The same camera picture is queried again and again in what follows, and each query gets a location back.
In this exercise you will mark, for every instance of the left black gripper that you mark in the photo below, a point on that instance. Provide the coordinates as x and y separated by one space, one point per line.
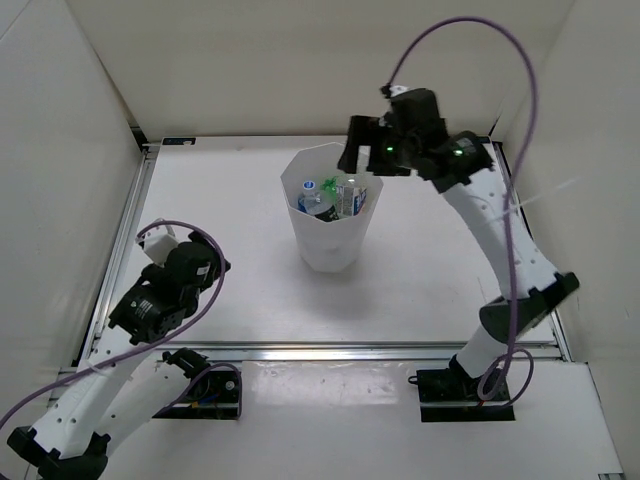
152 271

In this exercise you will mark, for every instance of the aluminium front rail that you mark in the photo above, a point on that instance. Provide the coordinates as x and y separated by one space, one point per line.
314 351

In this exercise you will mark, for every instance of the clear bottle white orange label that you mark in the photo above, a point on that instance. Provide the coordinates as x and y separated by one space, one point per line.
350 199

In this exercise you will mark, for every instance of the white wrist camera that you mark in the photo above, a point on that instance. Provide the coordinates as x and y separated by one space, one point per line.
389 91
157 243

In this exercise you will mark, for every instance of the green plastic bottle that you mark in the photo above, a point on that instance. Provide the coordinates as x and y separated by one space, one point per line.
329 185

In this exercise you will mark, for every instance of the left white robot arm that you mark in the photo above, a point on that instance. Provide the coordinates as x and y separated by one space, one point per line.
92 417

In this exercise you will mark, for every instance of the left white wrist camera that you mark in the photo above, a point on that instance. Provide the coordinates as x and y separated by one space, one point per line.
157 243

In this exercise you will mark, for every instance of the aluminium left rail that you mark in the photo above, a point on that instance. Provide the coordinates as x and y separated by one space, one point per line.
120 249

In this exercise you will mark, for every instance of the clear bottle blue label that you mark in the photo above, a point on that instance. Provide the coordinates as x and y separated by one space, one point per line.
310 200

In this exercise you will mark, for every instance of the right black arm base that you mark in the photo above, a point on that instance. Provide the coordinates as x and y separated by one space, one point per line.
443 399

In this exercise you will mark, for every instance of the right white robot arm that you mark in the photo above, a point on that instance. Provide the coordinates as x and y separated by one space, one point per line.
473 186

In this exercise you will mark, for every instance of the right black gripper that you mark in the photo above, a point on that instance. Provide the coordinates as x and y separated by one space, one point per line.
361 132

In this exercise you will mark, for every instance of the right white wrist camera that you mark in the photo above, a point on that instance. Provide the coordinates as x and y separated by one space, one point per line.
389 91

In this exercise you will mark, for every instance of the aluminium rail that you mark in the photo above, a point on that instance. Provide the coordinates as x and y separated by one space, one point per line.
120 249
526 277
314 351

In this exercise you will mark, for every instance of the white octagonal plastic bin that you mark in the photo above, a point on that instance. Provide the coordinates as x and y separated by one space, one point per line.
327 247

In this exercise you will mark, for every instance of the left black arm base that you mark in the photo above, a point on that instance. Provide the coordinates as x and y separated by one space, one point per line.
217 395

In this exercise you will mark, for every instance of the aluminium right rail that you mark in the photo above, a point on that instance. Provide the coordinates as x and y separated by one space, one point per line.
526 277

